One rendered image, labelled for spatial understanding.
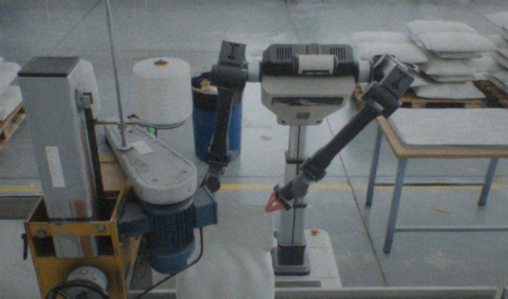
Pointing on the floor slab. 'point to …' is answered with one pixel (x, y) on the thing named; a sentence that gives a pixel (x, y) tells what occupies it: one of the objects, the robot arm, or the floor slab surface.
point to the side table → (434, 181)
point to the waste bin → (205, 121)
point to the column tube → (31, 90)
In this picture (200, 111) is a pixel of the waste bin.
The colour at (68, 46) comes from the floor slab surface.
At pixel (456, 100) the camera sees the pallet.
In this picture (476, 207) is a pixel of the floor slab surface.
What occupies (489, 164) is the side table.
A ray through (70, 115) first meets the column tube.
